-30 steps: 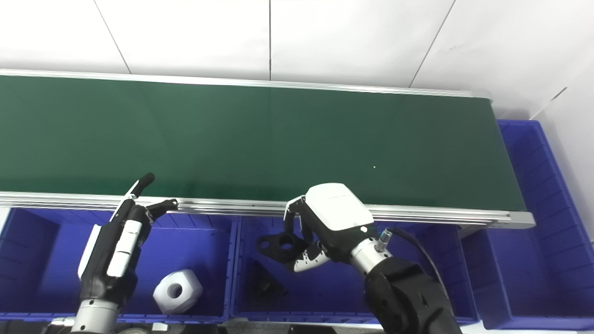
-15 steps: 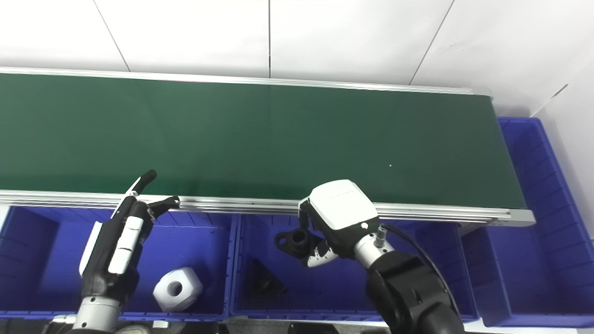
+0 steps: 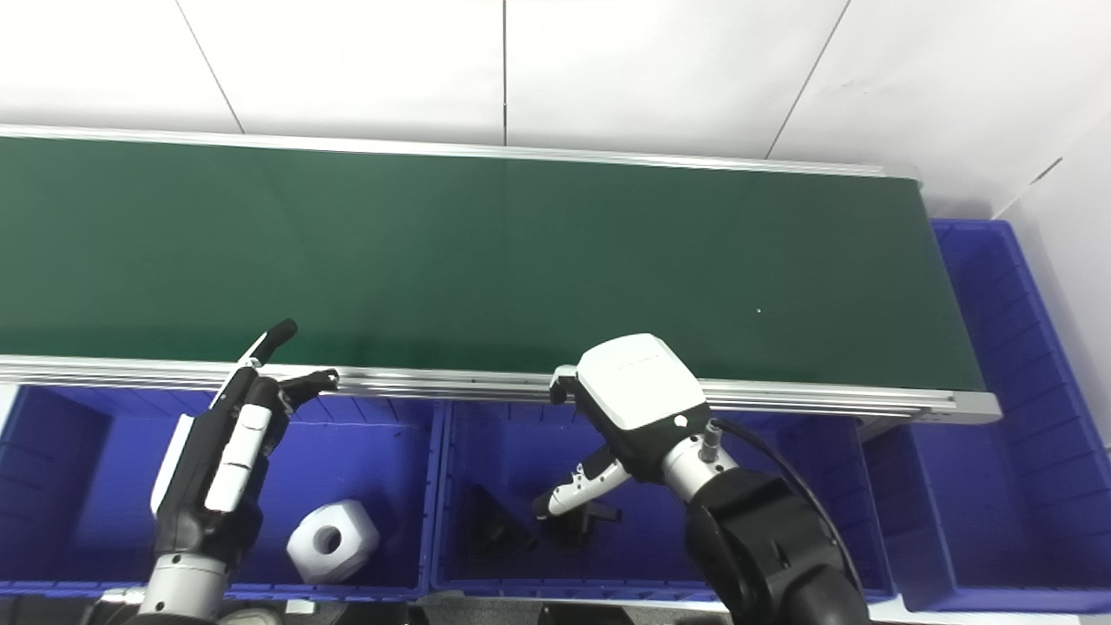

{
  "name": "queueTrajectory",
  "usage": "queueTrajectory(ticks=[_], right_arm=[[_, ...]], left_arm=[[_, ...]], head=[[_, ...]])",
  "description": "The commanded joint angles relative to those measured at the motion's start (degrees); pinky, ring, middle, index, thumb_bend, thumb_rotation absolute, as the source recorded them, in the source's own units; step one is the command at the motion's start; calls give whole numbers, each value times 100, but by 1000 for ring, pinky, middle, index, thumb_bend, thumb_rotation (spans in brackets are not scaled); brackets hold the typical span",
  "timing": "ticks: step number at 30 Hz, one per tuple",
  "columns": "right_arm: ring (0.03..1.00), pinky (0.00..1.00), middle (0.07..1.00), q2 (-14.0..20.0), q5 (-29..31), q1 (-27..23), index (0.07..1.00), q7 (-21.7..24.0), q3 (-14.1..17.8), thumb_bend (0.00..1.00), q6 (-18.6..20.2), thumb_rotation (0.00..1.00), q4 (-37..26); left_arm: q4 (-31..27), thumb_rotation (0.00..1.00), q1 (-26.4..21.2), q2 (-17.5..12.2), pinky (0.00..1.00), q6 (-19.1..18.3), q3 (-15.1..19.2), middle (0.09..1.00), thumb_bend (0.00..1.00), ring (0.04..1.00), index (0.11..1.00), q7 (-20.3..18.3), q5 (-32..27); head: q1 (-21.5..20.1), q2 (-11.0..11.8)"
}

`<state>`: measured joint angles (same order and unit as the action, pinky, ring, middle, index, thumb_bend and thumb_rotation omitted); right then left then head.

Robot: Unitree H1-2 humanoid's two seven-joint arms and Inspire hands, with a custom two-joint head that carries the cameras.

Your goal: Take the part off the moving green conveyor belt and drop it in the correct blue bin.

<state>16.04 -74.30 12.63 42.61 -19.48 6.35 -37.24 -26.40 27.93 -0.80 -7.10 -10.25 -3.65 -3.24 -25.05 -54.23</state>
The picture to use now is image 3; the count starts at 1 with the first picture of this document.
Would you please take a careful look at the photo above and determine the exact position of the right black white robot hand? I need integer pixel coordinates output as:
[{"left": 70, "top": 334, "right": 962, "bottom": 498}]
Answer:
[{"left": 531, "top": 333, "right": 714, "bottom": 520}]

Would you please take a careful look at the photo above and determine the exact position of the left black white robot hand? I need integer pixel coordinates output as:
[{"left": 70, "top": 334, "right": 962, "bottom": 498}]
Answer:
[{"left": 149, "top": 319, "right": 341, "bottom": 565}]

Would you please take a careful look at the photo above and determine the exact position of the blue bin with white part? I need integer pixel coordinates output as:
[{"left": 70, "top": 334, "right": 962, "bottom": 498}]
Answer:
[{"left": 0, "top": 385, "right": 445, "bottom": 602}]

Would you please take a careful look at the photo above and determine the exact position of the blue bin with black parts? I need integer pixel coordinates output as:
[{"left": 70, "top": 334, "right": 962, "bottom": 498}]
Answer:
[{"left": 430, "top": 399, "right": 897, "bottom": 602}]

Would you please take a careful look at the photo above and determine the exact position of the white hexagonal part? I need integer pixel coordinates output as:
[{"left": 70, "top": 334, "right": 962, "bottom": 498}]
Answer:
[{"left": 286, "top": 499, "right": 382, "bottom": 585}]

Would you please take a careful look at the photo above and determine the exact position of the green conveyor belt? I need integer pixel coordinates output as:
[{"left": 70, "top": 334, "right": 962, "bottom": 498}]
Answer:
[{"left": 0, "top": 135, "right": 989, "bottom": 393}]

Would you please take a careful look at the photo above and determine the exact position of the black angular part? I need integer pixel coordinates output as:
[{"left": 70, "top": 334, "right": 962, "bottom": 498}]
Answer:
[{"left": 473, "top": 484, "right": 541, "bottom": 553}]

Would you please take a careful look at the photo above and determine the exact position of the large empty blue bin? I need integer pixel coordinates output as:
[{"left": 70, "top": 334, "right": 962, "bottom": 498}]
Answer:
[{"left": 862, "top": 219, "right": 1111, "bottom": 614}]

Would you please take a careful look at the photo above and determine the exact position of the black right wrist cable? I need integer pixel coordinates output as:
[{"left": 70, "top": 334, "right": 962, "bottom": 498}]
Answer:
[{"left": 710, "top": 418, "right": 866, "bottom": 602}]

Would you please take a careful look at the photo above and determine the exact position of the aluminium conveyor side rail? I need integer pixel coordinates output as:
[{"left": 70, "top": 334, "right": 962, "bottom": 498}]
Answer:
[
  {"left": 0, "top": 124, "right": 923, "bottom": 184},
  {"left": 0, "top": 354, "right": 1004, "bottom": 427}
]

